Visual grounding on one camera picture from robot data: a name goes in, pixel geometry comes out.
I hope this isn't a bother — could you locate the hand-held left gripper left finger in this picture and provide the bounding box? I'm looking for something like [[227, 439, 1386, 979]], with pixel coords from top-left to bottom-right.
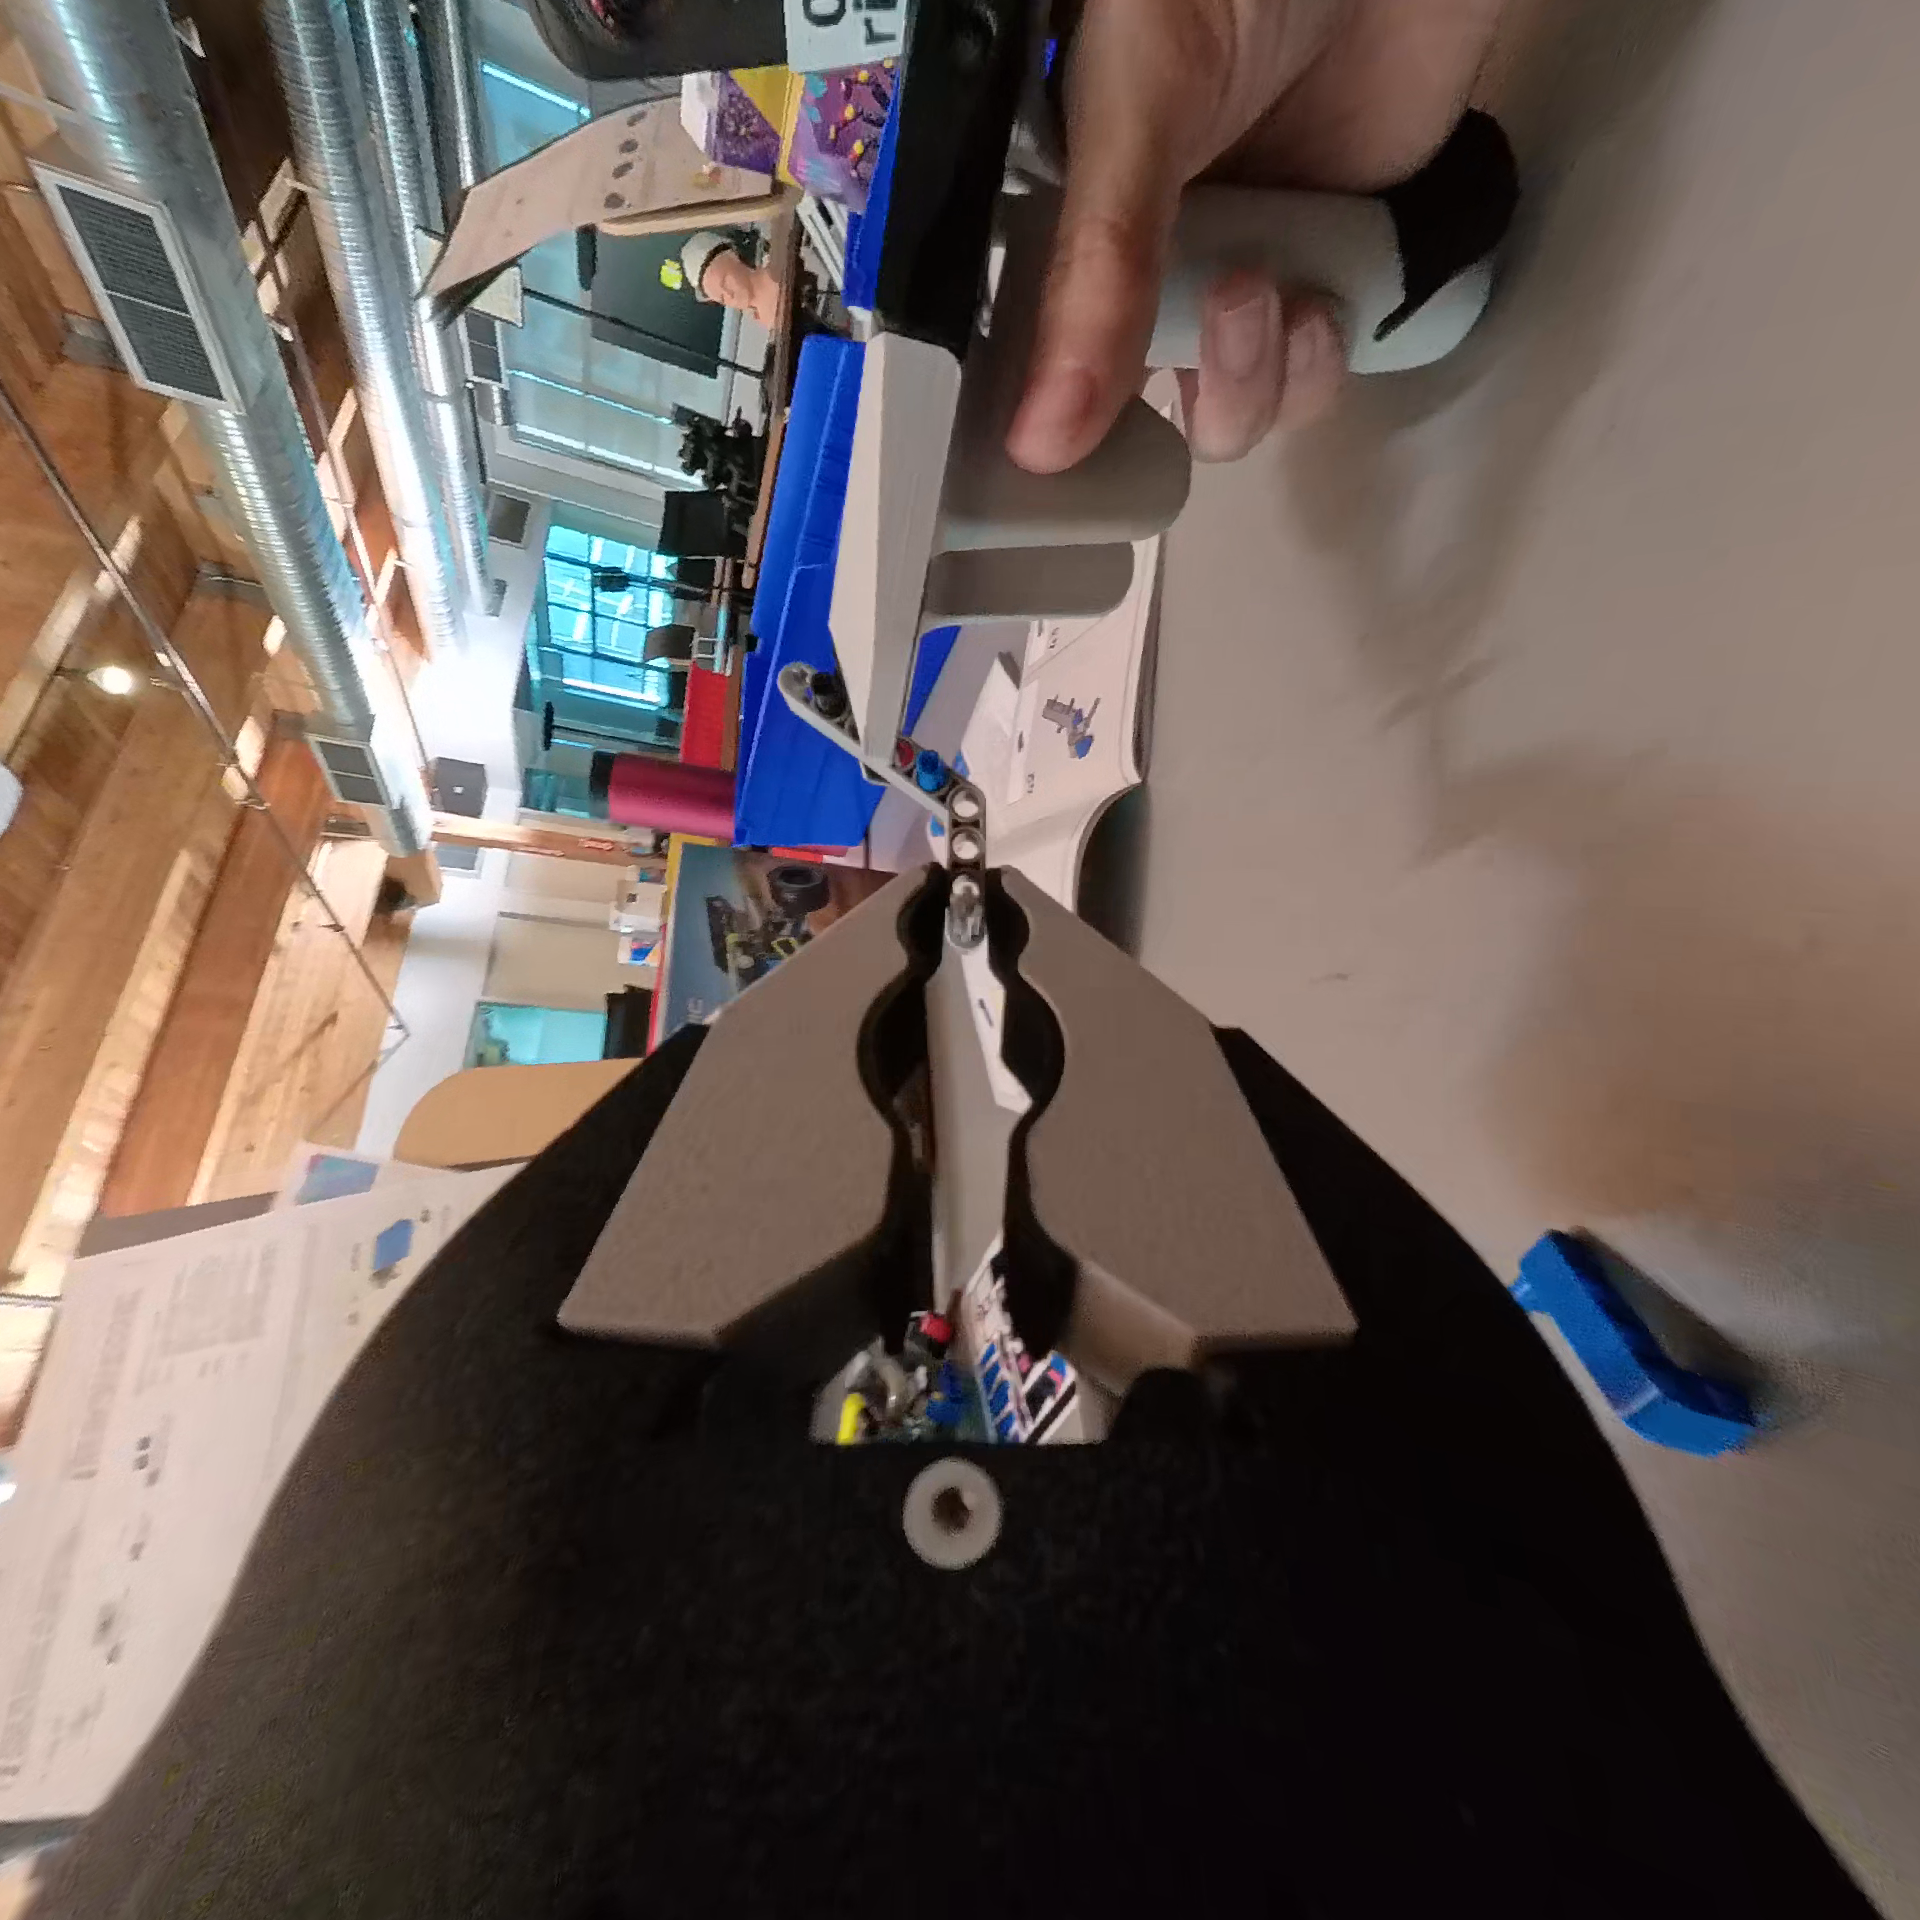
[[558, 863, 945, 1420]]

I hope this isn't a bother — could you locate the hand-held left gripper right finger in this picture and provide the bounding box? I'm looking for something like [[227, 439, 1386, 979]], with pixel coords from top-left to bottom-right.
[[991, 863, 1360, 1425]]

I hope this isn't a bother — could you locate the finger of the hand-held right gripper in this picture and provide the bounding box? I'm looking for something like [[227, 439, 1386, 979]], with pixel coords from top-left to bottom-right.
[[831, 329, 967, 761]]

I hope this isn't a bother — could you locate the grey plastic beam assembly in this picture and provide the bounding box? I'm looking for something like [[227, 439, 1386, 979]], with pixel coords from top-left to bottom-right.
[[778, 660, 1040, 1313]]

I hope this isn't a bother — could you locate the blue angled plastic beam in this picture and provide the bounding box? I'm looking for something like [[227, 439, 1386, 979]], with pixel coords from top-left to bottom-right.
[[1506, 1229, 1770, 1461]]

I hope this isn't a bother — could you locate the purple toy set box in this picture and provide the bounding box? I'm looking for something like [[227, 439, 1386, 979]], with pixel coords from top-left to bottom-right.
[[681, 64, 903, 201]]

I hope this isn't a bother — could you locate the dark toy set box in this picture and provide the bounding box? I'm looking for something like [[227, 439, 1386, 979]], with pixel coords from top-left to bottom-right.
[[652, 837, 903, 1051]]

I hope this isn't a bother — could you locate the person's right hand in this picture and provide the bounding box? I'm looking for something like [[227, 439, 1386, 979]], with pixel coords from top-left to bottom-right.
[[1007, 0, 1585, 470]]

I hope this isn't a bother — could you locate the brown rounded panel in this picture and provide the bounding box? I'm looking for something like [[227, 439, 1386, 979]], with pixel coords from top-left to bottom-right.
[[393, 1056, 649, 1173]]

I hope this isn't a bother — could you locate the sticker sheet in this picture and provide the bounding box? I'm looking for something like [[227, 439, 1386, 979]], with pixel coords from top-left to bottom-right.
[[961, 1246, 1087, 1444]]

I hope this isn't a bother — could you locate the plain blue storage bin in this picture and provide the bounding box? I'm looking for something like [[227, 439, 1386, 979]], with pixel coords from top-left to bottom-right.
[[732, 334, 963, 852]]

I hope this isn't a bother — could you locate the partly built toy car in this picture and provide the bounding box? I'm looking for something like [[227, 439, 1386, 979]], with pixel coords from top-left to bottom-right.
[[831, 1305, 976, 1444]]

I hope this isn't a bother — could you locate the white instruction booklet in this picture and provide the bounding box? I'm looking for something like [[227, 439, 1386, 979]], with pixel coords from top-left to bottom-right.
[[902, 568, 1168, 961]]

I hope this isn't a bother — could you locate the white vent grille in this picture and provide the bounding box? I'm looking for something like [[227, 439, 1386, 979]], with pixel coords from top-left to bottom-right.
[[33, 165, 250, 413], [306, 729, 396, 815]]

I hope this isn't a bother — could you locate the white instruction poster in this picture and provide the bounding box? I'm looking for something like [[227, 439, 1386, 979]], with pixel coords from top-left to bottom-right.
[[0, 1147, 528, 1823]]

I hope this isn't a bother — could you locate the magenta cylinder post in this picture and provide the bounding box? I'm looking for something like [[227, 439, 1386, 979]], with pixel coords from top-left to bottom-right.
[[588, 749, 742, 845]]

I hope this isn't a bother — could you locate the silver ventilation duct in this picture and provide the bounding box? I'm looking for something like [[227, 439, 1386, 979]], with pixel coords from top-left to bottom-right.
[[263, 0, 506, 649], [24, 0, 438, 848]]

